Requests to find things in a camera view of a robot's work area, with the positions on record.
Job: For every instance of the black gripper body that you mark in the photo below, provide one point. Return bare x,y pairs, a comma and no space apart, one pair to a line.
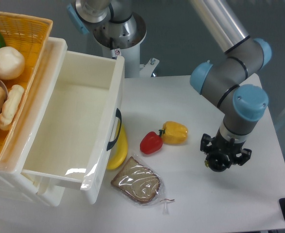
227,143

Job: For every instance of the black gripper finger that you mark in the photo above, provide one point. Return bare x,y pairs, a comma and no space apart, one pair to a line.
242,157
206,143

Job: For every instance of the dark purple mangosteen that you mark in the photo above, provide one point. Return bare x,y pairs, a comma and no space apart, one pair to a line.
217,161

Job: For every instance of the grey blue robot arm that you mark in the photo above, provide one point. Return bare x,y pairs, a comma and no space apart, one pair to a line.
223,85

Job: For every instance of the yellow bell pepper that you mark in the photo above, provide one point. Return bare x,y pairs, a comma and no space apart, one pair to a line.
173,133

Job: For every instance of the red bell pepper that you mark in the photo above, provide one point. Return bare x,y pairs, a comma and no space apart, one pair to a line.
151,143

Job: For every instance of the bagged bread slice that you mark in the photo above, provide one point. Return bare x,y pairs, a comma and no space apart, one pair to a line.
139,183

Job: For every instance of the yellow banana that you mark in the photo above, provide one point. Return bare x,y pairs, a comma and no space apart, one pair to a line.
120,153

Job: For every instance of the white plastic drawer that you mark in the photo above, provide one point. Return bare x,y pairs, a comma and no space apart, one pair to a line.
79,128

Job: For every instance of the beige twisted bread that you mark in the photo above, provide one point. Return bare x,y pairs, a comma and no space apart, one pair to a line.
10,107

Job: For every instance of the white drawer cabinet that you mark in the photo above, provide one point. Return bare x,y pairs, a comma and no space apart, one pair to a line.
15,182

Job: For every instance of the orange woven basket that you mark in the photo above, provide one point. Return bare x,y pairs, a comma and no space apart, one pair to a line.
25,38

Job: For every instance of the white round bun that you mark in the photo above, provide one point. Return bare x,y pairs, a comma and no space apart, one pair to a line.
12,63

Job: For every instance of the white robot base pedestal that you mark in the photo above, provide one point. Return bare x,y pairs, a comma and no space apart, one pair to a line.
124,39

